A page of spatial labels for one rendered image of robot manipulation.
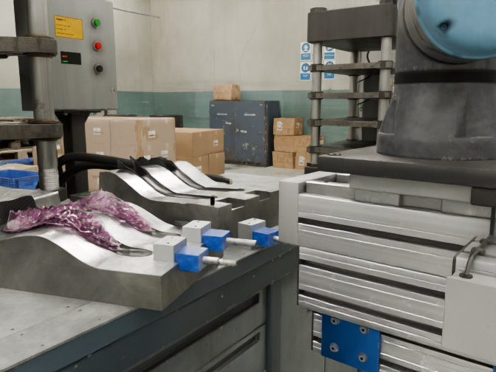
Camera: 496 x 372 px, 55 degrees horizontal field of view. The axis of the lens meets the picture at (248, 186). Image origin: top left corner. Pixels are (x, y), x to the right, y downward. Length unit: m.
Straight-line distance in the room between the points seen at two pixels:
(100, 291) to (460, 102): 0.56
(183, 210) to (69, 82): 0.88
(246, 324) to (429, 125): 0.71
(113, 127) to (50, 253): 4.32
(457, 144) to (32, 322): 0.60
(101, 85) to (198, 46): 7.72
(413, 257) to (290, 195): 0.18
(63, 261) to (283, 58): 7.77
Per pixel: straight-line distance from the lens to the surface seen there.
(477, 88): 0.59
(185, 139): 5.68
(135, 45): 10.06
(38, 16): 1.59
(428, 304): 0.61
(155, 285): 0.71
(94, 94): 1.84
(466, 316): 0.47
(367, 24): 4.97
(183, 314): 0.91
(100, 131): 5.24
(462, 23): 0.44
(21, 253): 0.84
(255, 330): 1.17
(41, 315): 0.76
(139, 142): 4.88
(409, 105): 0.59
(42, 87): 1.57
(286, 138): 7.91
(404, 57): 0.60
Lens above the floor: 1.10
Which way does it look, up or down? 10 degrees down
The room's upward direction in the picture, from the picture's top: straight up
